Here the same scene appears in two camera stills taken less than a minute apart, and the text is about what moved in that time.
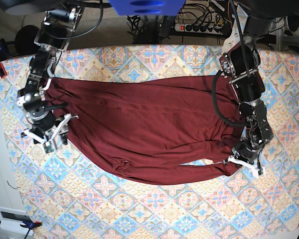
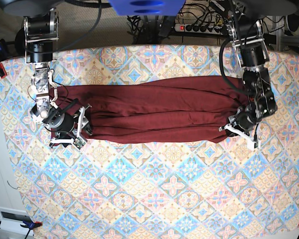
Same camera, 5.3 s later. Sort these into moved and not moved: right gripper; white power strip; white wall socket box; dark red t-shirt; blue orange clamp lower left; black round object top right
Moved: dark red t-shirt; right gripper
Not moved: white power strip; blue orange clamp lower left; white wall socket box; black round object top right
